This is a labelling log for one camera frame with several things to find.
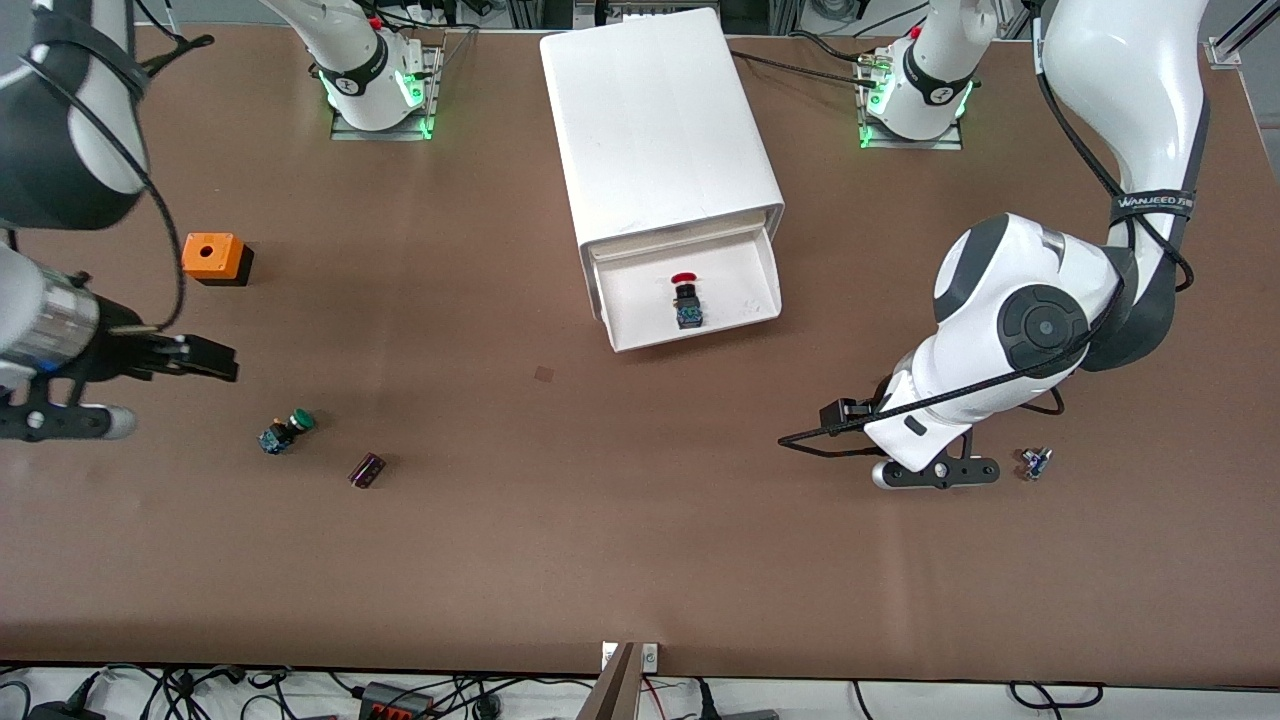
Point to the green push button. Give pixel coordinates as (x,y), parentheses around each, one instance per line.
(285,432)

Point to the small blue electronic component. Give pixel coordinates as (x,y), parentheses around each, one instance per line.
(1035,464)

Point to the orange button box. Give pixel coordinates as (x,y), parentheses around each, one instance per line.
(222,258)

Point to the small white bracket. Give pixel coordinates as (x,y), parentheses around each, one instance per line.
(650,656)
(609,656)

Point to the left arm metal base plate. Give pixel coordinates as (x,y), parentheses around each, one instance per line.
(940,143)

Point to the metal table corner bracket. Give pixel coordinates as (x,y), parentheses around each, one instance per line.
(1225,52)

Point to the black power strip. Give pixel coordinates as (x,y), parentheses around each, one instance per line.
(395,703)

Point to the white drawer cabinet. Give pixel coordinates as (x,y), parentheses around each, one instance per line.
(650,120)

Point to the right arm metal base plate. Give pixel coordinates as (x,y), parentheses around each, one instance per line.
(400,133)

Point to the brown camera post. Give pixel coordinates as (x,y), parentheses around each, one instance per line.
(612,695)

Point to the red push button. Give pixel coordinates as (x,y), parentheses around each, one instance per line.
(688,305)

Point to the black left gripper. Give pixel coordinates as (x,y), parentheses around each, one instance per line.
(843,414)

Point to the grey metal rail fixture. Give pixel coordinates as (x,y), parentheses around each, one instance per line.
(600,12)

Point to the purple cylindrical capacitor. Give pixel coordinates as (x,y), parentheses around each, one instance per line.
(366,470)

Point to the white drawer holding button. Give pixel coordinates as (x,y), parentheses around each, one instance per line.
(630,300)

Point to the black power adapter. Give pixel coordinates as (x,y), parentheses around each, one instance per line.
(65,712)

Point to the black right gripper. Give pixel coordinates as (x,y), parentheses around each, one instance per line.
(112,353)

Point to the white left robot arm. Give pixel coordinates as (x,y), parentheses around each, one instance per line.
(1030,320)

